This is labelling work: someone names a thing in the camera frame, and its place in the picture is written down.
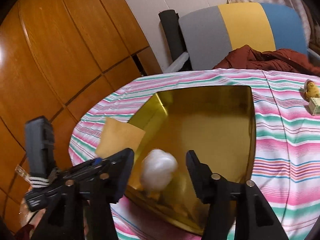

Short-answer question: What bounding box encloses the tan sponge block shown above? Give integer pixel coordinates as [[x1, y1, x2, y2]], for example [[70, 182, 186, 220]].
[[95, 118, 145, 159]]

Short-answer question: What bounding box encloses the white plastic ball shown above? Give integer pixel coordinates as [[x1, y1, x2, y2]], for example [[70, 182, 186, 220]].
[[139, 149, 178, 192]]

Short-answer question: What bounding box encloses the yellow plush toy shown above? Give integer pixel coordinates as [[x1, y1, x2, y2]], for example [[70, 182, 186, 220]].
[[304, 80, 319, 101]]

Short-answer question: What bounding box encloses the gold tray box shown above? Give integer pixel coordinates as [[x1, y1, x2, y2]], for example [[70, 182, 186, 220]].
[[126, 85, 256, 235]]

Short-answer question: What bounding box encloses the striped pink green cloth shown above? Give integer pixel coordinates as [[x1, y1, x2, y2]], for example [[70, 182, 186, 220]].
[[68, 69, 319, 239]]

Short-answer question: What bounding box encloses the small green white box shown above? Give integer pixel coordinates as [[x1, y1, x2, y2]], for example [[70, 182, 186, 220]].
[[308, 98, 320, 115]]

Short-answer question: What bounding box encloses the wooden wardrobe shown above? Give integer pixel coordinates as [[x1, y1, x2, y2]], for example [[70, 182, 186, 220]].
[[1, 0, 161, 232]]

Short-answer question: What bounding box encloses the dark red blanket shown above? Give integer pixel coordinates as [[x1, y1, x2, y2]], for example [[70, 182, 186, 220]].
[[214, 45, 319, 76]]

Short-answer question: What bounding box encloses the grey yellow blue chair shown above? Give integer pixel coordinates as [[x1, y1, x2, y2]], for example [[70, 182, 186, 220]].
[[165, 2, 319, 73]]

